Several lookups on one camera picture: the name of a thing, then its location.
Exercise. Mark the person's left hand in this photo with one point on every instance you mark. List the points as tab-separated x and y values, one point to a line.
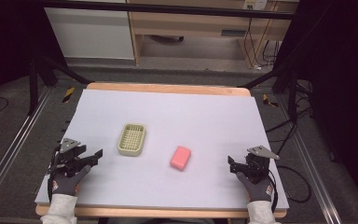
65	185

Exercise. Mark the white table mat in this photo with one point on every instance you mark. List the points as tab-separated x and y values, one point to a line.
183	124

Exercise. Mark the pink soap bar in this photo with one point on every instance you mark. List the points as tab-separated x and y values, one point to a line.
180	158

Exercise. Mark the wooden table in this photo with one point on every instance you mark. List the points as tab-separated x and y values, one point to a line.
167	88

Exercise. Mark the light wooden desk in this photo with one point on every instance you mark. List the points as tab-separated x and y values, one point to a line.
192	23

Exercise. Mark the white cabinet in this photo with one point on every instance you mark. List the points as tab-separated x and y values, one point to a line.
90	31

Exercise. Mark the beige plastic soap dish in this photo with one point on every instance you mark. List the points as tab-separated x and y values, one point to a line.
132	140

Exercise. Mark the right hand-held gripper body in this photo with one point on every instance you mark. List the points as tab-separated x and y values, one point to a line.
258	168

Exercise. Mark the white power strip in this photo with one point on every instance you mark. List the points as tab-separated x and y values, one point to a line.
254	4

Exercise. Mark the black horizontal frame bar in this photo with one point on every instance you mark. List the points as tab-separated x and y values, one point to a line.
167	8

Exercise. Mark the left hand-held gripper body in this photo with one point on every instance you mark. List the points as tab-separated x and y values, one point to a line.
70	161

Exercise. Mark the person's right hand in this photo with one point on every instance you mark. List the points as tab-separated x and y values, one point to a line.
259	191

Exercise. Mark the metal floor rail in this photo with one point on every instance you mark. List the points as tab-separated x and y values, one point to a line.
310	165
12	146

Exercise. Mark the yellow black hazard tape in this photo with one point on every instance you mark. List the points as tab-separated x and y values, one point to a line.
268	101
68	94

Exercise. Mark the black metal stand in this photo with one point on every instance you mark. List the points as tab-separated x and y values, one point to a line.
34	84
292	93

